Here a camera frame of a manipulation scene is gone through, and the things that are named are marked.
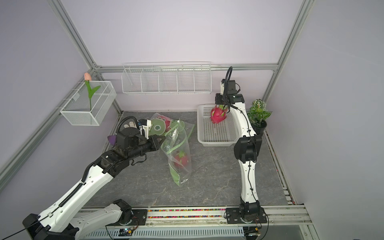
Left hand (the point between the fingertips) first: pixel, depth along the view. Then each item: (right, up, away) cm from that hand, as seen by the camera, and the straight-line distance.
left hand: (165, 138), depth 70 cm
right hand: (+29, +25, +26) cm, 46 cm away
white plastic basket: (+35, 0, +37) cm, 51 cm away
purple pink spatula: (-46, -4, +36) cm, 59 cm away
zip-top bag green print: (+5, -3, 0) cm, 6 cm away
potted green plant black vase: (+49, +12, +14) cm, 53 cm away
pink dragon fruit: (+29, +14, +32) cm, 46 cm away
